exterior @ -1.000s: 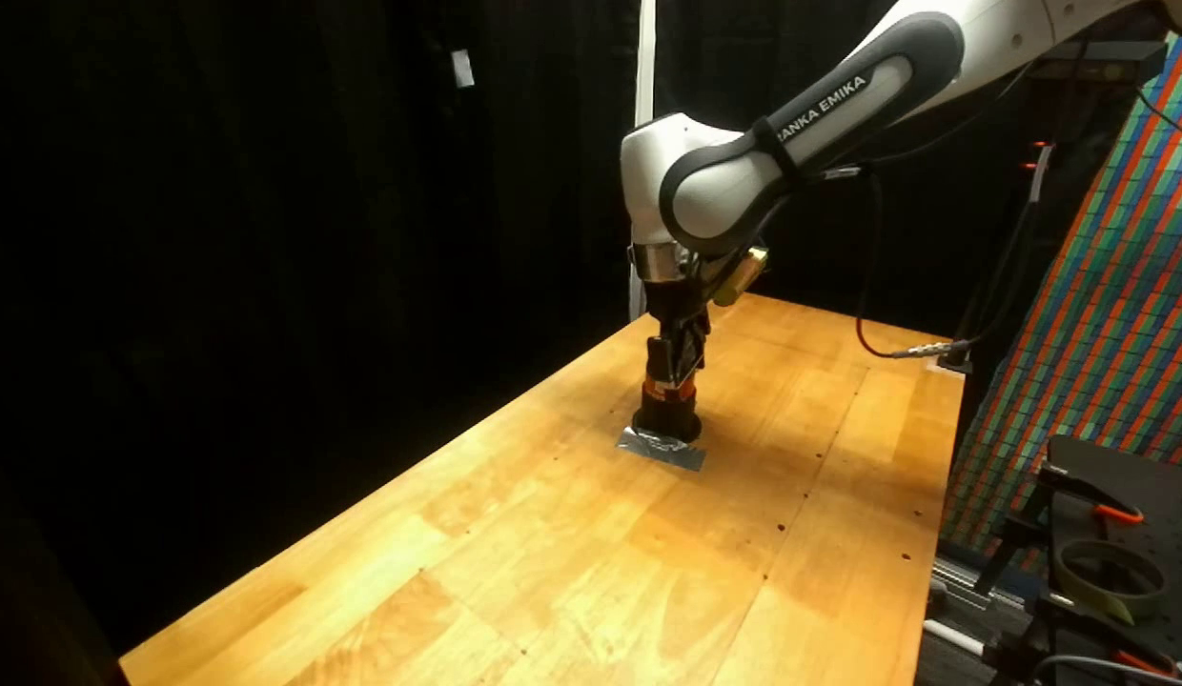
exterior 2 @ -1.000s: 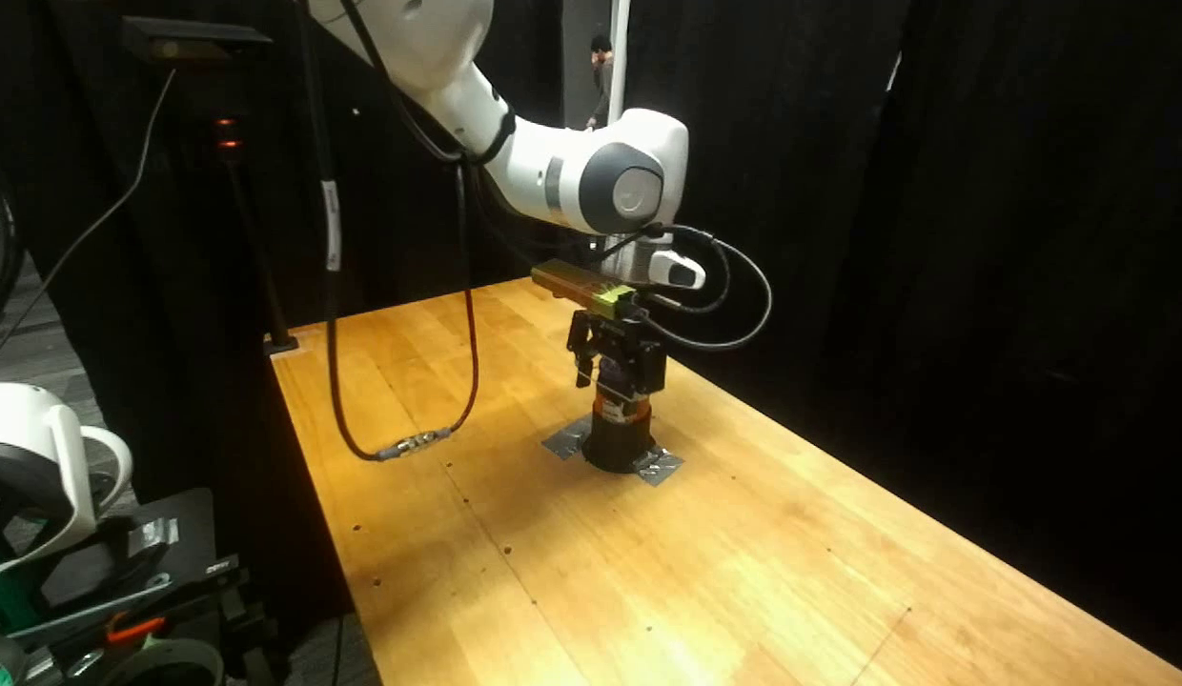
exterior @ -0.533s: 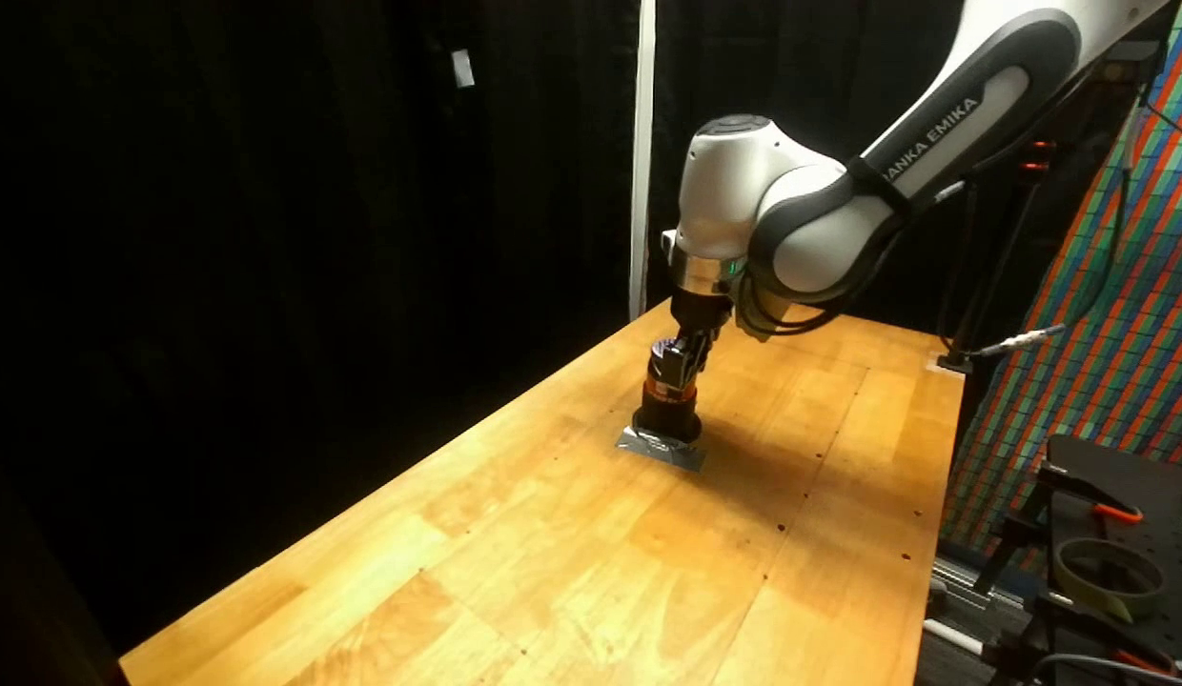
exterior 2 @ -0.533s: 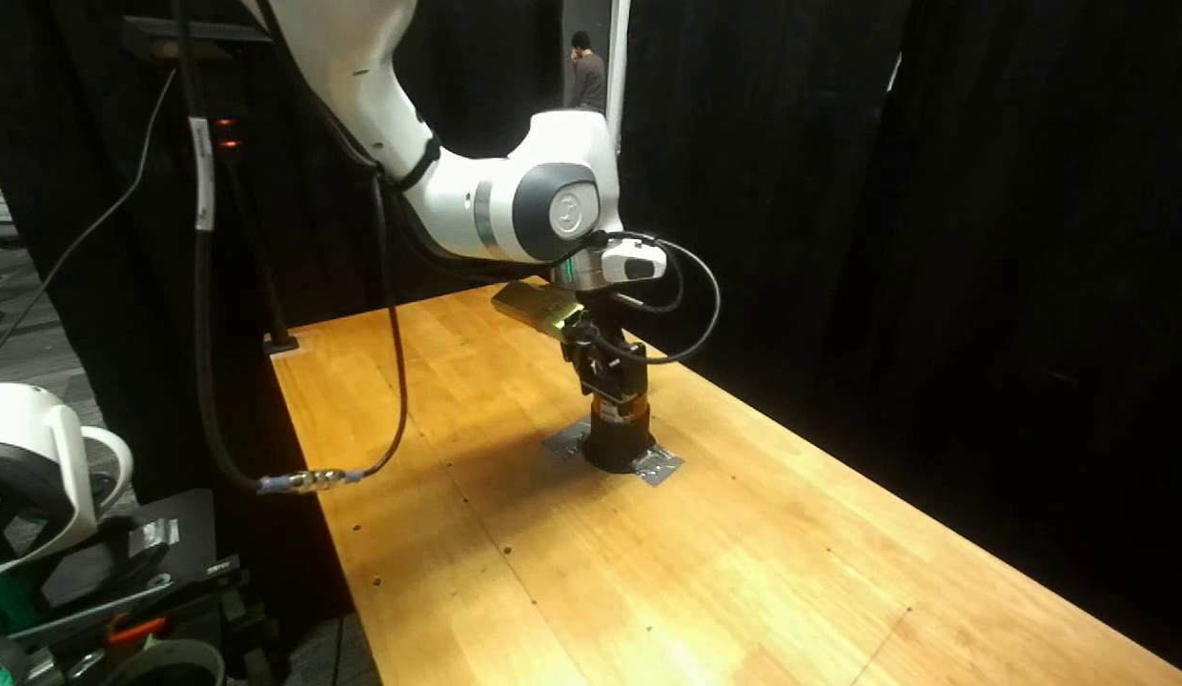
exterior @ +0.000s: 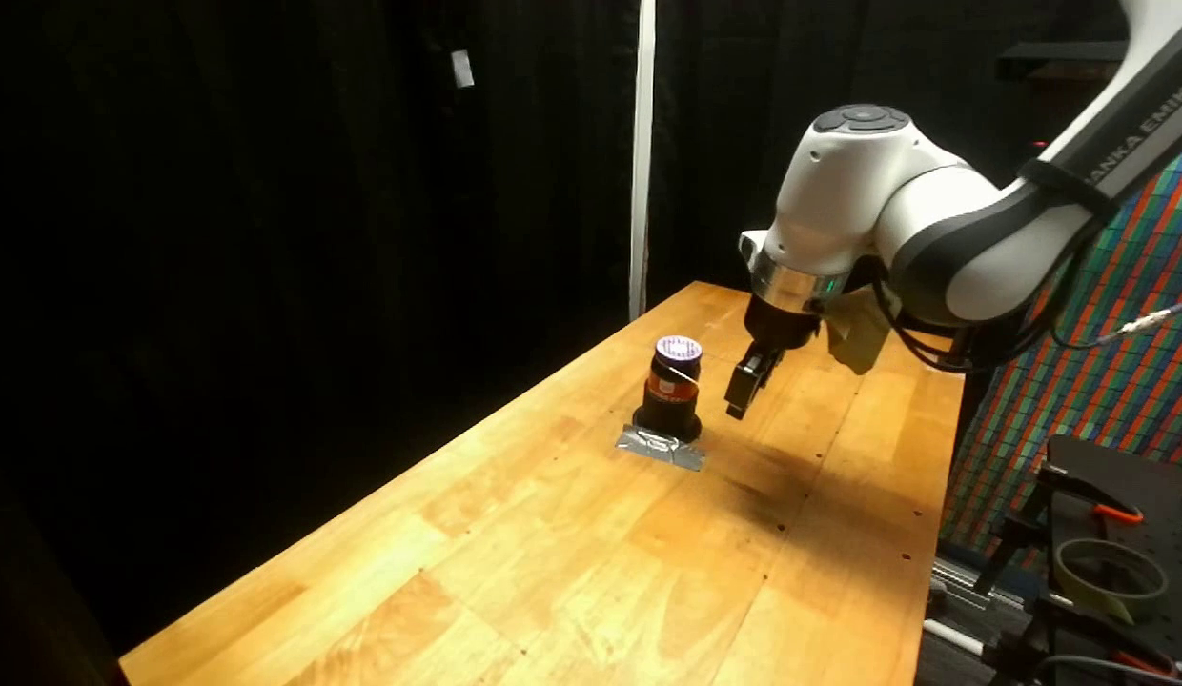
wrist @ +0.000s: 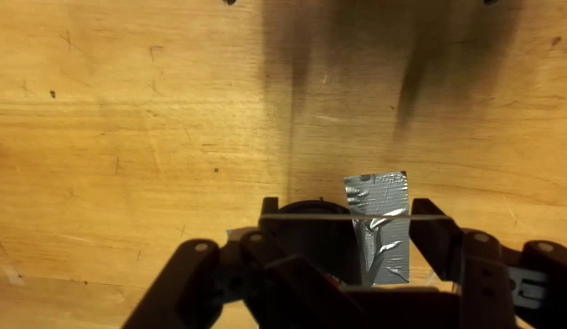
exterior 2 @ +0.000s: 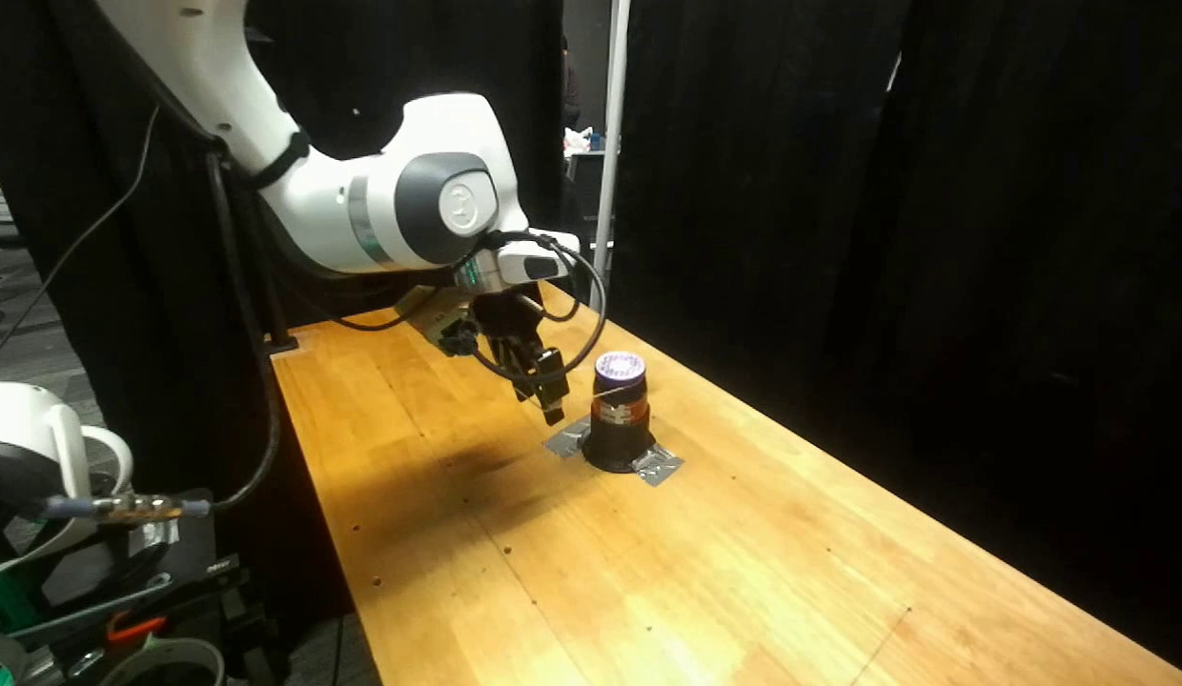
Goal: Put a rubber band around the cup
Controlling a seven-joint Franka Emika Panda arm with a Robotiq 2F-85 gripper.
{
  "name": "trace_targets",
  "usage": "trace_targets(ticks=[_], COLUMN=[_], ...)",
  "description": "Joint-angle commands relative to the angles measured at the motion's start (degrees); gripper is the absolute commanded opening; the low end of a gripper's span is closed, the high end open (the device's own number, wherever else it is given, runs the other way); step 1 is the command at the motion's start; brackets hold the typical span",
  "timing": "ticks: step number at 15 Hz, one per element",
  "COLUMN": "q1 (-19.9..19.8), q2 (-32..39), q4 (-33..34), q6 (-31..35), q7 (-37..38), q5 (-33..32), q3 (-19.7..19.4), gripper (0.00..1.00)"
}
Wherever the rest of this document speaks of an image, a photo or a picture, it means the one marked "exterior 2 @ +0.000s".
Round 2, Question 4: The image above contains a white rounded machine housing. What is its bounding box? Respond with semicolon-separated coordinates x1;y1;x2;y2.
0;376;138;563

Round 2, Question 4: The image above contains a white vertical pole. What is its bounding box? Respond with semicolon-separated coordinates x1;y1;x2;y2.
584;0;632;316

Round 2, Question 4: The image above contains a grey tape piece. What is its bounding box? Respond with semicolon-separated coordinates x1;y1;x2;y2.
541;414;599;462
627;447;686;493

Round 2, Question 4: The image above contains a thin grey hanging cable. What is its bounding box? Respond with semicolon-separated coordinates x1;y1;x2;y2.
32;104;163;299

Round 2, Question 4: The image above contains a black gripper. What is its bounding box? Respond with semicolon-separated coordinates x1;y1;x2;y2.
466;285;571;428

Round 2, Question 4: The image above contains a black curtain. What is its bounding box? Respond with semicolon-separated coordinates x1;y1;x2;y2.
608;0;1182;678
0;0;569;642

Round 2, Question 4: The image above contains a black looped gripper cable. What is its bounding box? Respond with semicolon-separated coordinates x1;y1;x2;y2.
332;230;615;380

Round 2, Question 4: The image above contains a green and black equipment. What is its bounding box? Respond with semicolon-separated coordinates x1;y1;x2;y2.
0;485;285;686

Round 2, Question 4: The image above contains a black stand pole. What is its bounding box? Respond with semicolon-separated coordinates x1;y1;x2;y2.
204;146;306;357

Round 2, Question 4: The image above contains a gold wrist camera mount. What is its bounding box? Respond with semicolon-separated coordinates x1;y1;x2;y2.
410;285;489;363

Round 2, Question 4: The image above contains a thick black plug cable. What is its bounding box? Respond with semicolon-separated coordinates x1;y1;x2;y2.
41;146;289;531

